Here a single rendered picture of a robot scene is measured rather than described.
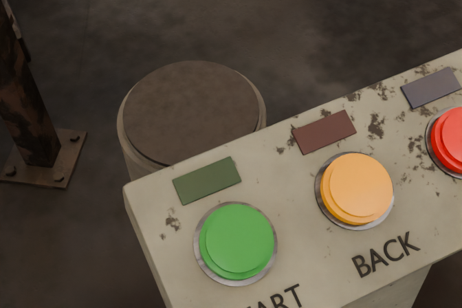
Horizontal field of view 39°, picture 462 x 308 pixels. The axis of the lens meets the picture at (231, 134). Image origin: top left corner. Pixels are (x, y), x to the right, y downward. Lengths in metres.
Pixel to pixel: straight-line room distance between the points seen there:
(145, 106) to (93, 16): 0.88
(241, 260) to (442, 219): 0.12
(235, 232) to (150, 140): 0.17
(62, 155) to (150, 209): 0.81
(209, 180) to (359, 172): 0.08
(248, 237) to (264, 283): 0.03
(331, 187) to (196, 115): 0.18
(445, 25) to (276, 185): 1.04
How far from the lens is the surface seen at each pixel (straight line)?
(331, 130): 0.38
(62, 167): 1.15
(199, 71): 0.54
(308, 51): 1.28
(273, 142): 0.38
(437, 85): 0.42
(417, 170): 0.39
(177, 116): 0.51
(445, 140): 0.39
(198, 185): 0.36
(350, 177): 0.37
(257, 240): 0.35
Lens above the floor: 0.92
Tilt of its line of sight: 53 degrees down
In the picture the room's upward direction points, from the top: 3 degrees counter-clockwise
